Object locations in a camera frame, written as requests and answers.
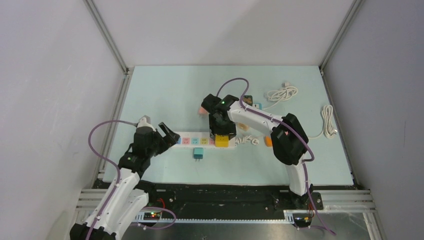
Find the teal blue power strip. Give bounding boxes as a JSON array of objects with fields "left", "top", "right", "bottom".
[{"left": 252, "top": 102, "right": 262, "bottom": 110}]

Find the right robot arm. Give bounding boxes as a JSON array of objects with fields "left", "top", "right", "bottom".
[{"left": 201, "top": 94, "right": 315, "bottom": 209}]

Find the orange power strip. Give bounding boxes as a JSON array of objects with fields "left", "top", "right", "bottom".
[{"left": 264, "top": 136, "right": 273, "bottom": 148}]

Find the yellow cube socket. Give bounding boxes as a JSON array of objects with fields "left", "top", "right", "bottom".
[{"left": 214, "top": 134, "right": 230, "bottom": 148}]

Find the pink usb charger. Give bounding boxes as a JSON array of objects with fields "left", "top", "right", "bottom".
[{"left": 198, "top": 107, "right": 209, "bottom": 117}]

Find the white cable of orange strip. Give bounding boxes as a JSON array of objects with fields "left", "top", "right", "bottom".
[{"left": 306, "top": 104, "right": 338, "bottom": 140}]

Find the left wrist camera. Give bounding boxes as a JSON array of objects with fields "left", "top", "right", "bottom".
[{"left": 136, "top": 115, "right": 157, "bottom": 132}]

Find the white cable of teal strip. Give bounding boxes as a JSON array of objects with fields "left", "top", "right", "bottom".
[{"left": 261, "top": 82, "right": 299, "bottom": 111}]

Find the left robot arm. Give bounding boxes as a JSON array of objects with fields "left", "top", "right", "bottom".
[{"left": 69, "top": 116, "right": 181, "bottom": 240}]

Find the dark green dragon adapter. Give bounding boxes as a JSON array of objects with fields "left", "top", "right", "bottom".
[{"left": 242, "top": 95, "right": 253, "bottom": 106}]

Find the white cable with plug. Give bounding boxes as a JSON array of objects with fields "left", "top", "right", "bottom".
[{"left": 234, "top": 135, "right": 261, "bottom": 147}]

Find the small teal plug adapter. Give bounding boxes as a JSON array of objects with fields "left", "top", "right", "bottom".
[{"left": 193, "top": 147, "right": 204, "bottom": 162}]

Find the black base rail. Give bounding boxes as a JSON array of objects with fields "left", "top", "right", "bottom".
[{"left": 125, "top": 182, "right": 375, "bottom": 221}]

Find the white multicolour power strip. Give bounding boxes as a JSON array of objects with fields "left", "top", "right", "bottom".
[{"left": 172, "top": 131, "right": 236, "bottom": 149}]

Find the beige cube socket adapter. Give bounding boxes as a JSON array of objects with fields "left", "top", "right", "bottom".
[{"left": 237, "top": 123, "right": 250, "bottom": 131}]

